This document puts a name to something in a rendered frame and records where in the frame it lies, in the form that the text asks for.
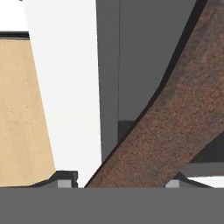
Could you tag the grey cupboard door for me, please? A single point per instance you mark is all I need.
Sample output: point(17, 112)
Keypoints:
point(108, 73)
point(145, 52)

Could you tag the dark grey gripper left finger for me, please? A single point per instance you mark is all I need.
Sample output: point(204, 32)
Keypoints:
point(67, 177)

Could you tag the white cupboard side panel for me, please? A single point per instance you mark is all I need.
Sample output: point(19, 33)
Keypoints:
point(70, 87)

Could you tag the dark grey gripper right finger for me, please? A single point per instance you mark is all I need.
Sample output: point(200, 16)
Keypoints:
point(175, 183)

